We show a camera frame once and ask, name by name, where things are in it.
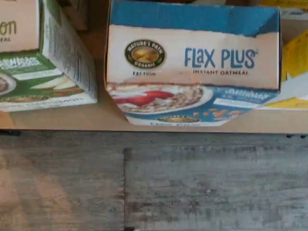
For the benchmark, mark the beige lowest shelf board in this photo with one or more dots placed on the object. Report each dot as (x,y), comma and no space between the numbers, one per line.
(72,120)

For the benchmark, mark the yellow white granola box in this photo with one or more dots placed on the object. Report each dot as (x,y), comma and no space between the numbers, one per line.
(296,62)

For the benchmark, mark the green white oatmeal box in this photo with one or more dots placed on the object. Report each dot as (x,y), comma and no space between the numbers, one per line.
(60,60)

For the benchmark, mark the blue white Flax Plus box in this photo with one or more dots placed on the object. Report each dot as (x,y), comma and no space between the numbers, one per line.
(192,57)

